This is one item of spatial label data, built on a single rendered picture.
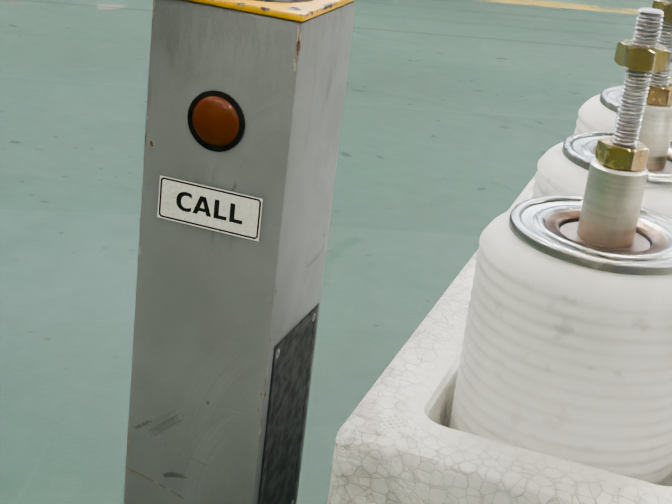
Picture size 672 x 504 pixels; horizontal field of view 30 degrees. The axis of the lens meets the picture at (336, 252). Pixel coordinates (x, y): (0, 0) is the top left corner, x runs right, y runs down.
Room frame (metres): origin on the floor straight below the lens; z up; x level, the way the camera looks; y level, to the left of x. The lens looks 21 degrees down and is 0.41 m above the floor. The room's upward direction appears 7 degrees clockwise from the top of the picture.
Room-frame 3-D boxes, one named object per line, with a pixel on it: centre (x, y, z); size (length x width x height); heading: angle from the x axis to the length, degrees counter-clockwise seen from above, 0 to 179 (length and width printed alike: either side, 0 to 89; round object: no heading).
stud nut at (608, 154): (0.46, -0.10, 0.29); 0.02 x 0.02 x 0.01; 74
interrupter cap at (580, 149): (0.58, -0.14, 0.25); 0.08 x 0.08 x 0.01
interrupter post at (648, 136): (0.58, -0.14, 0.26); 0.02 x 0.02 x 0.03
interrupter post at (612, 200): (0.46, -0.10, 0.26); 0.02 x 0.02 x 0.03
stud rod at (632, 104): (0.46, -0.10, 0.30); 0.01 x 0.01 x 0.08
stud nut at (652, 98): (0.58, -0.14, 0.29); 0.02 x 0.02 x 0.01; 23
